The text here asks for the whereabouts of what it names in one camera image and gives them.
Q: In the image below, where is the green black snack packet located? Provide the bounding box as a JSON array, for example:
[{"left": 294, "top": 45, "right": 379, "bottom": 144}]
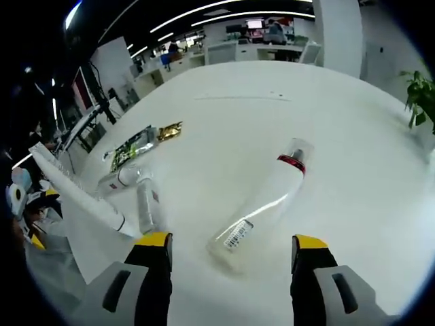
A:
[{"left": 101, "top": 125, "right": 160, "bottom": 174}]

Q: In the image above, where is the white skincare tube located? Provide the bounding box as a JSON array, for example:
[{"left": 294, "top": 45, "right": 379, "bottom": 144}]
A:
[{"left": 28, "top": 141, "right": 143, "bottom": 238}]

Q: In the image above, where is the long ceiling light strip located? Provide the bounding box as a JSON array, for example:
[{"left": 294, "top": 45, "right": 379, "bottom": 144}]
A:
[{"left": 64, "top": 1, "right": 83, "bottom": 31}]

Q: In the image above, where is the curved ceiling light strip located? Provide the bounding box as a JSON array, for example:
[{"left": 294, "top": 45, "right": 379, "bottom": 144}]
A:
[
  {"left": 149, "top": 0, "right": 239, "bottom": 34},
  {"left": 191, "top": 10, "right": 315, "bottom": 27}
]

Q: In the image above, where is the gold foil packet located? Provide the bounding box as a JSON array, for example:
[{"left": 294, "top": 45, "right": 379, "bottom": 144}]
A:
[{"left": 156, "top": 121, "right": 184, "bottom": 143}]

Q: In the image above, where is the red screen monitor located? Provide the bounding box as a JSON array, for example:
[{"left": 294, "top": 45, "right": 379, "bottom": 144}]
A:
[{"left": 71, "top": 66, "right": 99, "bottom": 113}]

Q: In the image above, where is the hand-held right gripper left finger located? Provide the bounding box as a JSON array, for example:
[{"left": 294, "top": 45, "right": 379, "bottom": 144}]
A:
[{"left": 80, "top": 231, "right": 174, "bottom": 326}]

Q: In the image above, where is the potted green plant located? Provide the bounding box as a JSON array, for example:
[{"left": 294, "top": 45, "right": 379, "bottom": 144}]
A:
[{"left": 400, "top": 69, "right": 435, "bottom": 137}]

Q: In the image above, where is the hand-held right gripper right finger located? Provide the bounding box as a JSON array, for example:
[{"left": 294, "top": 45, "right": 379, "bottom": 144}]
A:
[{"left": 289, "top": 233, "right": 402, "bottom": 326}]

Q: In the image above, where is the white square pillar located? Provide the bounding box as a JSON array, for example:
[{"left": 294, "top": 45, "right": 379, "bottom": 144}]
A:
[{"left": 312, "top": 0, "right": 363, "bottom": 79}]

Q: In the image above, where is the small white skincare bottle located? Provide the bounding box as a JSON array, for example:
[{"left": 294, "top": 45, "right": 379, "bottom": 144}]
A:
[
  {"left": 135, "top": 176, "right": 160, "bottom": 235},
  {"left": 98, "top": 164, "right": 154, "bottom": 197}
]

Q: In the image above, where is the tall red-collared skincare bottle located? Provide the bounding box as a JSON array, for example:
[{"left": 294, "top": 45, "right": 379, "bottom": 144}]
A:
[{"left": 206, "top": 137, "right": 315, "bottom": 274}]

